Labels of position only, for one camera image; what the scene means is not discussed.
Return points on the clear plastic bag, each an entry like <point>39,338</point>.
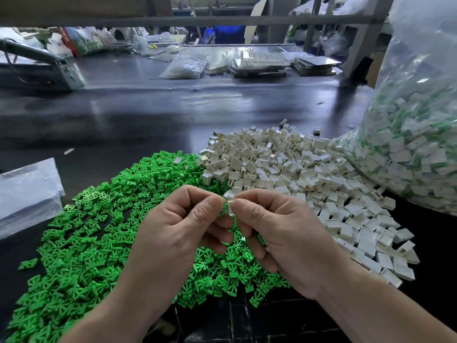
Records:
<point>418,139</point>

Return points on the grey metal slanted post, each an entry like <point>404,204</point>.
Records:
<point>366,37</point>

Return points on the person's left forearm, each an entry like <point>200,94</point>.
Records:
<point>93,326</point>

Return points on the blue crate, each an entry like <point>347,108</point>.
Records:
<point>227,34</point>

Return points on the person's right hand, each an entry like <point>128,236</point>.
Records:
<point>296,235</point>

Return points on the grey heat sealer machine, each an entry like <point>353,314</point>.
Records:
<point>39,71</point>

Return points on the pile of green plastic clips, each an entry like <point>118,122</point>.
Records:
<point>78,232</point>

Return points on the grey metal horizontal bar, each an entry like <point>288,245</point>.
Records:
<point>214,20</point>

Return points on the person's left hand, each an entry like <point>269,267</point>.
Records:
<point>171,246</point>

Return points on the dark flat tray stack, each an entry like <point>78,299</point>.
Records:
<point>317,65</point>

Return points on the pile of white plastic caps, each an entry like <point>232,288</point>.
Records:
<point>307,164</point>

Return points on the small clear bag of parts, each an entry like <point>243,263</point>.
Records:
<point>183,66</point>

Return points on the small white plastic part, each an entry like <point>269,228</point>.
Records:
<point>228,207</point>

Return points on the stack of clear flat bags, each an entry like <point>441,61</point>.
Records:
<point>28,196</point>

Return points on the small green plastic part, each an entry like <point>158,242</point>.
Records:
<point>28,263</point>

